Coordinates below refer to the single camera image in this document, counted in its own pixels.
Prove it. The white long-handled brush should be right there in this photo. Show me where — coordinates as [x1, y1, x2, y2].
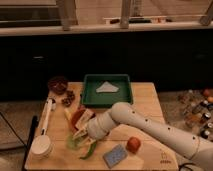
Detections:
[31, 98, 55, 158]

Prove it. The green plastic cup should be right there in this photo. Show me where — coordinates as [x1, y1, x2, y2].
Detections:
[66, 134, 82, 150]

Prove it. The blue sponge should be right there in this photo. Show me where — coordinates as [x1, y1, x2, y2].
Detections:
[103, 144, 127, 168]

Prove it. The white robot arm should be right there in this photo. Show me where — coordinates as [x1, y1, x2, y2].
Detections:
[73, 102, 213, 171]

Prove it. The green plastic tray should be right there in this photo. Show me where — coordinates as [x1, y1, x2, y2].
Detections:
[81, 74, 133, 108]

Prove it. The black cable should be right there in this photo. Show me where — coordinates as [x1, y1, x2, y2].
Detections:
[0, 111, 28, 149]

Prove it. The yellow banana piece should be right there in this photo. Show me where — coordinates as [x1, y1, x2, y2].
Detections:
[64, 108, 72, 121]

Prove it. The orange bowl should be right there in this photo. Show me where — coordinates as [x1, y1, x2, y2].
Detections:
[69, 108, 88, 133]

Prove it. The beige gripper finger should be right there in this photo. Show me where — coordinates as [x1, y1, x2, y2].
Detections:
[73, 129, 87, 140]
[80, 136, 95, 146]

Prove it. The green pepper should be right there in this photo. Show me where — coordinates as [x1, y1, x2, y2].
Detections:
[79, 141, 97, 160]

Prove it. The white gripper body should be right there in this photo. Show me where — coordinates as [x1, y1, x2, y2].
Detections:
[86, 112, 118, 140]

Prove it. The grey cloth piece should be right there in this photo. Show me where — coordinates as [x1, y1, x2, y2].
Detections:
[96, 81, 119, 93]

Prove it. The wooden block in bowl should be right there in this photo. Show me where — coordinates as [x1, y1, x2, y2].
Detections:
[75, 109, 94, 129]

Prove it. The brown pine cone cluster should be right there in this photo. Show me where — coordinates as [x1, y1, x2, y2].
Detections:
[61, 91, 75, 107]

